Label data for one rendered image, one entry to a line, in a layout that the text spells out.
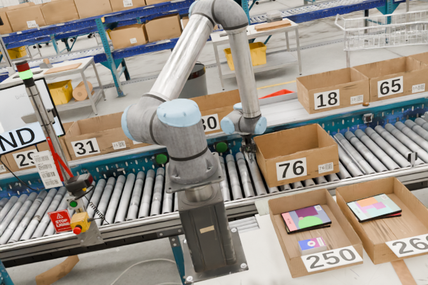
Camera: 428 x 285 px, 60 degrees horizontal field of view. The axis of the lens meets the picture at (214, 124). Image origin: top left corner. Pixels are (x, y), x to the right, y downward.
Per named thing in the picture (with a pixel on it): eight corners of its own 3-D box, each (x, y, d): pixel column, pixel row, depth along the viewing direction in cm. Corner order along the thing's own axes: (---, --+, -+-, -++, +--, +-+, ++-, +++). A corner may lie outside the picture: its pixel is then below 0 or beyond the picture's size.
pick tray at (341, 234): (292, 278, 142) (289, 259, 138) (269, 216, 177) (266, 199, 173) (364, 263, 142) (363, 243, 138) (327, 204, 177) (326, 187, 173)
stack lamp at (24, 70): (18, 79, 158) (13, 66, 155) (23, 76, 162) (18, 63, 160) (30, 77, 158) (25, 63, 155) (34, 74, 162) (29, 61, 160)
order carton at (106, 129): (72, 161, 242) (63, 138, 235) (83, 141, 269) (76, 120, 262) (131, 149, 241) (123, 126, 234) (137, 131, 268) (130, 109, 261)
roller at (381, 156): (393, 177, 194) (393, 169, 192) (353, 135, 242) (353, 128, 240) (403, 175, 194) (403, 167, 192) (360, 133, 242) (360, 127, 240)
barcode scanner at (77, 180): (96, 195, 176) (86, 177, 172) (73, 202, 177) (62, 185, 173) (99, 187, 182) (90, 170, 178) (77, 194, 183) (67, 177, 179)
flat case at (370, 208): (402, 212, 161) (402, 209, 160) (360, 223, 159) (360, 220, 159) (383, 194, 173) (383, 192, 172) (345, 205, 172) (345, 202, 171)
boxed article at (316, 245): (299, 249, 154) (297, 241, 152) (322, 244, 154) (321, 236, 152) (302, 259, 149) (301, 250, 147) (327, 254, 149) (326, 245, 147)
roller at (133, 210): (127, 228, 197) (124, 221, 195) (139, 177, 244) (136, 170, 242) (135, 227, 197) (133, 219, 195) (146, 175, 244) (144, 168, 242)
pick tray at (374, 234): (373, 265, 141) (373, 245, 136) (335, 205, 176) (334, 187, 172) (447, 250, 140) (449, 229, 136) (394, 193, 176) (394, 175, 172)
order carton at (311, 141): (269, 187, 198) (264, 161, 191) (256, 161, 225) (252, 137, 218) (340, 172, 199) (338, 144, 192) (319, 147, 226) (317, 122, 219)
